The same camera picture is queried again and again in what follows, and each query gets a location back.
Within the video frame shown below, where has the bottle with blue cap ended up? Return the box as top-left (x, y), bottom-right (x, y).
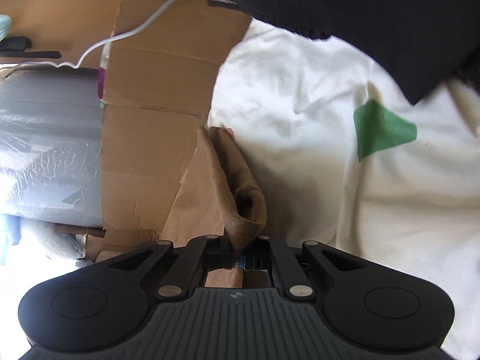
top-left (0, 14), bottom-right (13, 43)

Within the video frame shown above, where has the cream bear printed bed sheet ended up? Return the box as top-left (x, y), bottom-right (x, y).
top-left (206, 17), bottom-right (480, 360)

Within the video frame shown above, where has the black flat object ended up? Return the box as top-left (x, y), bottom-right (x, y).
top-left (0, 36), bottom-right (61, 61)

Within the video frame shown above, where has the white cable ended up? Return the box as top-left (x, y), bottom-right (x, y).
top-left (4, 0), bottom-right (211, 80)

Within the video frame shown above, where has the white fluffy plush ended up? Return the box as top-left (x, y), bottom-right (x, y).
top-left (17, 217), bottom-right (92, 265)

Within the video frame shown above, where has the grey plastic-wrapped board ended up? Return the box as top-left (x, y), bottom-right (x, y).
top-left (0, 67), bottom-right (105, 230)

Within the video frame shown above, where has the brown printed t-shirt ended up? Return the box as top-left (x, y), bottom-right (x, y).
top-left (163, 125), bottom-right (269, 289)

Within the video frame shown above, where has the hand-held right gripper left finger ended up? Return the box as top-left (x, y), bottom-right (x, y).
top-left (107, 235), bottom-right (235, 301)

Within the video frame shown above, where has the purple white refill pouch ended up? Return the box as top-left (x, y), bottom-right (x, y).
top-left (95, 43), bottom-right (110, 101)

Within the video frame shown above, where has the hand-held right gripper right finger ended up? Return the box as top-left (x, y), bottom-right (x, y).
top-left (242, 236), bottom-right (370, 301)

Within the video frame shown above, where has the brown cardboard sheet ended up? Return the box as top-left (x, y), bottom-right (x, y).
top-left (84, 0), bottom-right (253, 263)

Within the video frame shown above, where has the folded black sweater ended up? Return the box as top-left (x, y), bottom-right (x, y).
top-left (199, 0), bottom-right (480, 106)

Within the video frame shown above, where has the brown cardboard box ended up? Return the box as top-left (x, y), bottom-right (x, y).
top-left (0, 0), bottom-right (126, 69)

